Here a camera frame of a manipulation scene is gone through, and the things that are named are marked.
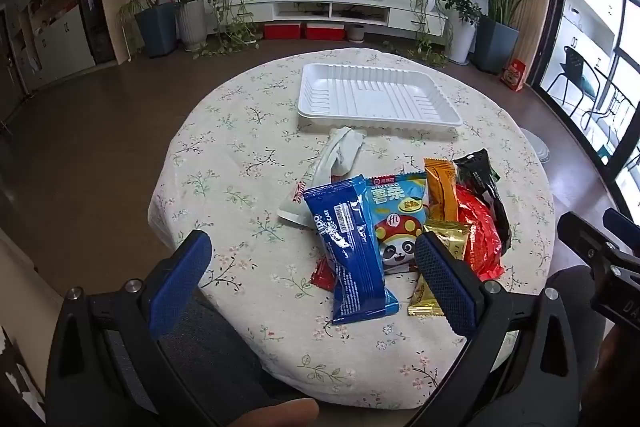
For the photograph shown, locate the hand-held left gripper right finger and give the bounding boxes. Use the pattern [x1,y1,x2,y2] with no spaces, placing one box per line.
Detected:
[414,231,581,427]

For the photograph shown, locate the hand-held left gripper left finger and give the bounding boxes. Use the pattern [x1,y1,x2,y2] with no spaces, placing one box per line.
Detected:
[44,229,226,427]

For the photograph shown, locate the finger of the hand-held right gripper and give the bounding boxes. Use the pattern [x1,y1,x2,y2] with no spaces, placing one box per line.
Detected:
[557,210,640,269]
[601,206,640,254]

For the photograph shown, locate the gold snack packet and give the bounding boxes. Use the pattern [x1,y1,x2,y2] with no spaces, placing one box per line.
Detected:
[406,219,472,318]

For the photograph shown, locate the shiny red snack packet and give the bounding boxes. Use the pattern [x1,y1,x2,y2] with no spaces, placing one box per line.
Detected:
[452,184,507,283]

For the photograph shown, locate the light blue panda snack packet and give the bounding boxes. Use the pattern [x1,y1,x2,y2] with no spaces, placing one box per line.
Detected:
[363,172,432,275]

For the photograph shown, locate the orange snack packet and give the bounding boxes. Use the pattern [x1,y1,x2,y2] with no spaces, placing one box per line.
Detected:
[424,158,461,224]

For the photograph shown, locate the dark blue snack packet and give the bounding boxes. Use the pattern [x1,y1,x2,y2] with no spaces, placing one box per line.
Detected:
[302,174,401,325]

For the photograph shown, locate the black snack packet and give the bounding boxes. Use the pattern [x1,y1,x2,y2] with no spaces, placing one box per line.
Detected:
[452,148,513,258]

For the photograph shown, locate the white snack packet red label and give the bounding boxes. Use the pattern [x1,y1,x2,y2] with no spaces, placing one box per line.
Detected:
[277,126,368,227]

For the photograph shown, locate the white plastic tray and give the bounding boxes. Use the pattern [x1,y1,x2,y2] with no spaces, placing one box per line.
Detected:
[297,63,464,128]

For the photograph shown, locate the person's left hand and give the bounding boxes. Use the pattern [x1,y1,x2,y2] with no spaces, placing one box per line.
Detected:
[224,398,322,427]

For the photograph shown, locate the white round stool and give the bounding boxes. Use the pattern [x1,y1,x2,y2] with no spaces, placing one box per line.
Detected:
[517,127,551,165]

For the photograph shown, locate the round table with floral cloth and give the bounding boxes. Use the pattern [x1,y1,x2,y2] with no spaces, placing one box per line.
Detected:
[147,48,557,410]

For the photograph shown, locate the black balcony chair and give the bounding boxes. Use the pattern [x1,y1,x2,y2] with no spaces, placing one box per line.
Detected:
[542,46,613,118]

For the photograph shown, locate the red gift bag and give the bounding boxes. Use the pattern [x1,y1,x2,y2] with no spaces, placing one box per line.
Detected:
[501,58,528,92]

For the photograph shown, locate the black white patterned object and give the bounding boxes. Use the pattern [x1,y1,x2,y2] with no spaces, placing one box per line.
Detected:
[0,324,46,427]

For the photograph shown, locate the bushy plant in white pot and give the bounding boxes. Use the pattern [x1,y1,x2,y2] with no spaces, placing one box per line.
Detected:
[442,0,483,65]

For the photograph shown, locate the plant in white ribbed pot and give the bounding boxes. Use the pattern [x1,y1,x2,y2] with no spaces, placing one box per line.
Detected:
[176,0,208,52]

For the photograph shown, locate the white television cabinet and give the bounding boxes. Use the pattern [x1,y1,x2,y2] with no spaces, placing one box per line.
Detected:
[247,0,448,42]

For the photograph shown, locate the red storage box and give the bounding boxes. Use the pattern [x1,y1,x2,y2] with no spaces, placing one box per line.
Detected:
[263,23,302,40]
[306,24,347,41]

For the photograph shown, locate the white wall cabinets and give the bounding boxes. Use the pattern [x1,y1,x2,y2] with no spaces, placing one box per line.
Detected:
[0,0,98,98]

